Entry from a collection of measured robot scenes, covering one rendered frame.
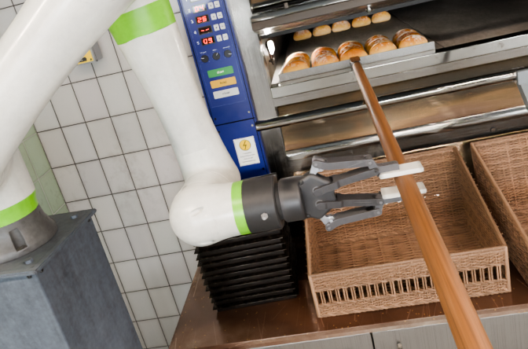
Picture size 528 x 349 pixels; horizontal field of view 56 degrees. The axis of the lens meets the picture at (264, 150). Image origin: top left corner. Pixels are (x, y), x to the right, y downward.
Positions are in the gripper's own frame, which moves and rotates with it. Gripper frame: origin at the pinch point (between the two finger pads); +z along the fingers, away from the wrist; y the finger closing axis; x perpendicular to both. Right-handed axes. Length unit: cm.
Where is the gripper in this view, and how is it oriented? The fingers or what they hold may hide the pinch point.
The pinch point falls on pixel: (401, 180)
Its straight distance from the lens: 85.5
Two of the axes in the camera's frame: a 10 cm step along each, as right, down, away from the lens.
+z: 9.7, -1.8, -1.5
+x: -0.8, 3.5, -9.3
